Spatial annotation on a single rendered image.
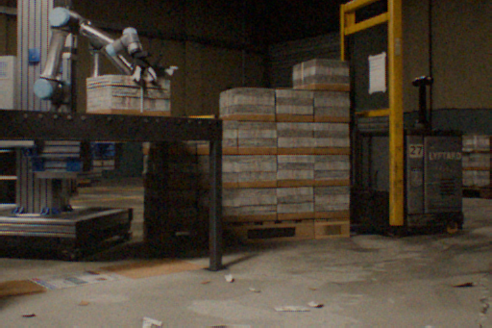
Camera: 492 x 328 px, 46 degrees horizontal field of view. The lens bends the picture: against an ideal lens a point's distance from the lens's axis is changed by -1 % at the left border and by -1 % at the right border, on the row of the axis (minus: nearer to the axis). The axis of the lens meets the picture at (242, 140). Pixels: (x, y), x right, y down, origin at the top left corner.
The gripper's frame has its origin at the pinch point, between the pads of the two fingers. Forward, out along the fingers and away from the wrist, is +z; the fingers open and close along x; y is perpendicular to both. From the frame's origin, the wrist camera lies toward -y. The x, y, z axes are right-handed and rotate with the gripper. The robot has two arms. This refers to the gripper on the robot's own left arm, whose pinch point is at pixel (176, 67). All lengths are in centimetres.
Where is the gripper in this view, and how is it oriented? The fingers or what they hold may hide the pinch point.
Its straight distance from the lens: 436.3
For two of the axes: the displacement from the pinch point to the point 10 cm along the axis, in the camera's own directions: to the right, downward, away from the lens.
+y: -0.4, 9.9, 1.2
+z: 9.7, 0.1, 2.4
